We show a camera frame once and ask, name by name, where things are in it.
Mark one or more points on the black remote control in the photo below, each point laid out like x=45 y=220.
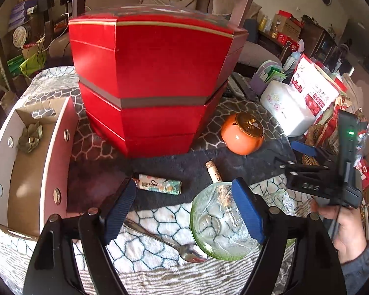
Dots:
x=247 y=87

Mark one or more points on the orange persimmon jar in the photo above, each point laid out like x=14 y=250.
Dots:
x=241 y=136

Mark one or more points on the gold flower ornament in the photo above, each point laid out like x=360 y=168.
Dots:
x=30 y=136

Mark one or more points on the metal spoon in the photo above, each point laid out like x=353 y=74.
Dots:
x=184 y=249

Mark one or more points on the white floral tissue pack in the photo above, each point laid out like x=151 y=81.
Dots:
x=287 y=107

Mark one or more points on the grey and white patterned blanket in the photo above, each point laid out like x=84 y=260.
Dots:
x=160 y=270

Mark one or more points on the person's right hand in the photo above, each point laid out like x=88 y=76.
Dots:
x=349 y=227

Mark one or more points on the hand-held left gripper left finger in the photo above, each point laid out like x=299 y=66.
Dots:
x=120 y=210

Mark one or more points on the green plastic bag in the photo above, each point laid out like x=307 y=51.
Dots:
x=32 y=66

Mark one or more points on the white and pink cardboard box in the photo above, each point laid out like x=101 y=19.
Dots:
x=30 y=172

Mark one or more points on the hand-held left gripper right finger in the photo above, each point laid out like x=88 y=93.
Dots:
x=248 y=209

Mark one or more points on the red and white packet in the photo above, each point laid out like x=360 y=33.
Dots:
x=313 y=86

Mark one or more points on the brown cardboard carton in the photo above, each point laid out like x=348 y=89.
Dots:
x=286 y=26

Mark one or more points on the grey remote control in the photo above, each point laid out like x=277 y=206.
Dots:
x=232 y=87

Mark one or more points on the pile of snack packets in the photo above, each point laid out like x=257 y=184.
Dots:
x=326 y=129

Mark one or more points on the purple paper bag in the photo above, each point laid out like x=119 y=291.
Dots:
x=258 y=80

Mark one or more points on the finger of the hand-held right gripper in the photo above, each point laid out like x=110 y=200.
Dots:
x=301 y=168
x=298 y=146

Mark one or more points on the green glass bowl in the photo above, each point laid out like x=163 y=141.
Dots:
x=215 y=230

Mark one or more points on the red tiered gift box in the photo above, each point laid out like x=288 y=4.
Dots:
x=153 y=76

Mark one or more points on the round decorated tin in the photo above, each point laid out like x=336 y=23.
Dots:
x=21 y=37

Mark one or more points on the printed lighter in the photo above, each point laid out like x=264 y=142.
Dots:
x=160 y=185

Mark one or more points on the person's right forearm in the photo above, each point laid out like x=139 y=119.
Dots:
x=364 y=270

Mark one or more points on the corked glass incense tube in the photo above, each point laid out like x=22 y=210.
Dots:
x=214 y=172

